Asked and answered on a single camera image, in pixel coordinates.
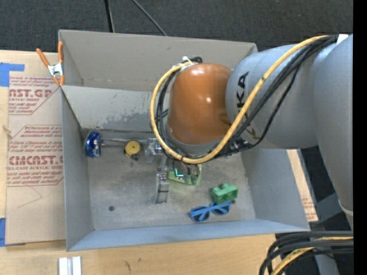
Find clear glass object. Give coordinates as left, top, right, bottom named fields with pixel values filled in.
left=143, top=137, right=164, bottom=164

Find grey metal bin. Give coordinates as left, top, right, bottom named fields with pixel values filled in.
left=58, top=29, right=311, bottom=252

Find yellow and black round object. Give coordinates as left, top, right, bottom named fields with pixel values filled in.
left=123, top=140, right=142, bottom=162

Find blue sunglasses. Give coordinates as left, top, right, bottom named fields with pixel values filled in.
left=189, top=201, right=233, bottom=223

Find green toy block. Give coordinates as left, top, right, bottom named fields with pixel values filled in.
left=210, top=183, right=239, bottom=206

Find shiny blue round object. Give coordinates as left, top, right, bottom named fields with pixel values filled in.
left=83, top=130, right=104, bottom=158

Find brown cardboard board, red print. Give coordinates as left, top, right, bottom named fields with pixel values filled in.
left=0, top=49, right=319, bottom=248

